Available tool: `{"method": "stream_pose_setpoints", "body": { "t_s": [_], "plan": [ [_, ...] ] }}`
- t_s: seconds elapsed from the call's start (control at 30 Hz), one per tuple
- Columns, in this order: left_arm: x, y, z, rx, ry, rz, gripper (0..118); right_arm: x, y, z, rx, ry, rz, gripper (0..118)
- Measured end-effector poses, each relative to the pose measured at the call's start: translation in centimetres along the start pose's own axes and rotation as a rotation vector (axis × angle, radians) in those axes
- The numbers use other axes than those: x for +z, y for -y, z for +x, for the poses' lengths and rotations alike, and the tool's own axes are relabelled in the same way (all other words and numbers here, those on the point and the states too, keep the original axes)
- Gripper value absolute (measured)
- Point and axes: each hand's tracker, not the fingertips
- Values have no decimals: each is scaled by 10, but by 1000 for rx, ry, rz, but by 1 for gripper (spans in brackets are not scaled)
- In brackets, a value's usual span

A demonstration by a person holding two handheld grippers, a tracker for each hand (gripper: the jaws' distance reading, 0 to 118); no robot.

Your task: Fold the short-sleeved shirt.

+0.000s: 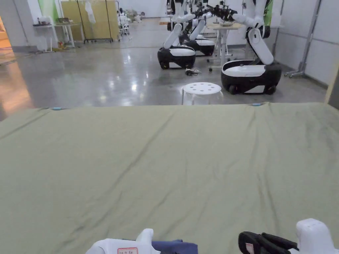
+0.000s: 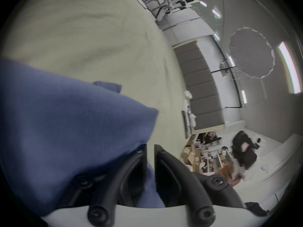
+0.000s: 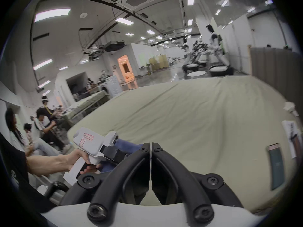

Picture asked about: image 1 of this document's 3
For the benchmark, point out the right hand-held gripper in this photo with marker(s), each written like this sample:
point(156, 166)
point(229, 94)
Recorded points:
point(313, 235)

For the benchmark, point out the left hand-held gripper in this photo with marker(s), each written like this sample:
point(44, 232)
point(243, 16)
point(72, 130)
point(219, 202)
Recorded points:
point(111, 244)

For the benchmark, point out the dark blue shirt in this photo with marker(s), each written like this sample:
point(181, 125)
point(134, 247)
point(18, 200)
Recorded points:
point(176, 246)

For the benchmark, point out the bed with pale green sheet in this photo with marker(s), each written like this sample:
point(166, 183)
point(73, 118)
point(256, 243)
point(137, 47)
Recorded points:
point(164, 169)

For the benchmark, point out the white and black wheeled robot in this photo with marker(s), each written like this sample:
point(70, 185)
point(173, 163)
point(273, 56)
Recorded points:
point(250, 71)
point(176, 54)
point(202, 43)

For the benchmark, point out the black clothes rack yellow panel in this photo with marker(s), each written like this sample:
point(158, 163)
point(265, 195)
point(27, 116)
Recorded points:
point(103, 21)

